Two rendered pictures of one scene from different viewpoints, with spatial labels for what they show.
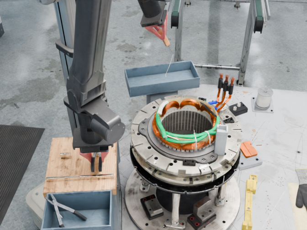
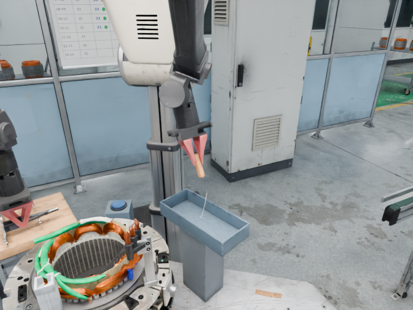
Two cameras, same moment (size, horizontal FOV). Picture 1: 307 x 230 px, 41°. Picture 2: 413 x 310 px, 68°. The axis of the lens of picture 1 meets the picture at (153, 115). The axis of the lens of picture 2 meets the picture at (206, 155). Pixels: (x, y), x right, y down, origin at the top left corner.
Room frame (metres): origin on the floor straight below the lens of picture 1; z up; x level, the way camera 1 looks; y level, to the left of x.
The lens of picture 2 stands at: (0.76, -0.62, 1.58)
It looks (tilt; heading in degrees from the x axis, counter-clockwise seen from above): 26 degrees down; 56
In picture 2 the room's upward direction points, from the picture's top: straight up
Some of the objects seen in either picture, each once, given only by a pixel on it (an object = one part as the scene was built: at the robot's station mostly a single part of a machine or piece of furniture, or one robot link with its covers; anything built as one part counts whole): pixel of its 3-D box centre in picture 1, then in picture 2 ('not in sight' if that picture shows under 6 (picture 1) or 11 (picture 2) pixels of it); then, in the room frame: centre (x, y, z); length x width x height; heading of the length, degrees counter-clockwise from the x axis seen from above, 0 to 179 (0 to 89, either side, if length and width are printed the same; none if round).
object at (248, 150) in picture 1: (247, 149); not in sight; (1.02, -0.35, 0.80); 0.07 x 0.05 x 0.01; 17
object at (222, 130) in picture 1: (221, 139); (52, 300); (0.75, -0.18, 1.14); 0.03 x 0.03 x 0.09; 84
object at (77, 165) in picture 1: (82, 164); (31, 222); (0.74, 0.20, 1.05); 0.20 x 0.19 x 0.02; 3
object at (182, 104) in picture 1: (189, 105); not in sight; (0.90, -0.11, 1.12); 0.06 x 0.02 x 0.04; 84
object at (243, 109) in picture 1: (229, 112); not in sight; (1.23, -0.31, 0.79); 0.15 x 0.05 x 0.02; 115
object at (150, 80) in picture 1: (161, 103); (203, 251); (1.14, -0.03, 0.92); 0.25 x 0.11 x 0.28; 101
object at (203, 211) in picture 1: (204, 209); not in sight; (0.73, -0.15, 0.85); 0.06 x 0.04 x 0.05; 126
